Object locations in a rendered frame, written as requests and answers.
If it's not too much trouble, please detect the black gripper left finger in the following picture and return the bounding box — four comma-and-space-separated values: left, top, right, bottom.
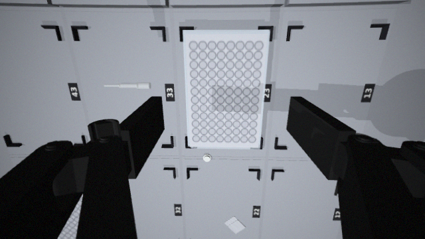
0, 96, 165, 239

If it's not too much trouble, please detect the grey deck plate with bays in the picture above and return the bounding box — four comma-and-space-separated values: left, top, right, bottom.
0, 0, 425, 239

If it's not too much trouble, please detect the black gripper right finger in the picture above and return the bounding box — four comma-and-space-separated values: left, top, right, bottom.
286, 96, 425, 239

